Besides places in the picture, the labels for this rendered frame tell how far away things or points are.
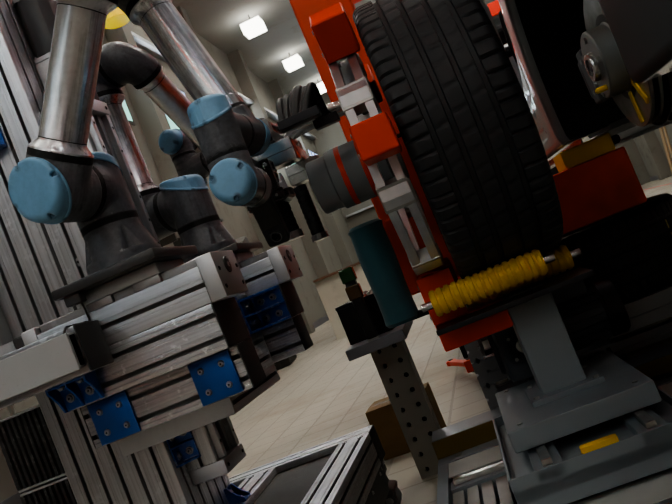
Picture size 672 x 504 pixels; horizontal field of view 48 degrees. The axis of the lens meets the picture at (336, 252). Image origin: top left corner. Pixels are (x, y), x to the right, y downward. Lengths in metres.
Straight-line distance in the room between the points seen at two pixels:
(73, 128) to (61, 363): 0.42
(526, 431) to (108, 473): 0.91
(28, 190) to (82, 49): 0.27
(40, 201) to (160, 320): 0.31
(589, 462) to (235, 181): 0.82
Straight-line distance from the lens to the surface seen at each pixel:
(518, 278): 1.60
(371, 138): 1.40
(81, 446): 1.83
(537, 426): 1.59
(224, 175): 1.27
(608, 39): 1.70
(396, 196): 1.47
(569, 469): 1.52
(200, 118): 1.32
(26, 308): 1.84
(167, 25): 1.52
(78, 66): 1.45
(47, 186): 1.42
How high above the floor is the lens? 0.62
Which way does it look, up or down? 2 degrees up
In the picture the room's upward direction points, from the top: 22 degrees counter-clockwise
